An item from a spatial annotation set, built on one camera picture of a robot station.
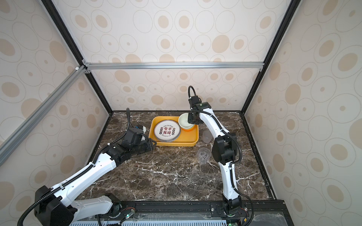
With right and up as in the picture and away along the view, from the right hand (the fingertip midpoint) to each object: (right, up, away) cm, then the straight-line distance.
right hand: (193, 120), depth 96 cm
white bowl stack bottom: (-7, -1, 0) cm, 7 cm away
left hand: (-20, -12, -19) cm, 30 cm away
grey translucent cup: (+10, -11, +4) cm, 16 cm away
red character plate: (-19, -7, +8) cm, 22 cm away
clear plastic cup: (+7, -22, -4) cm, 24 cm away
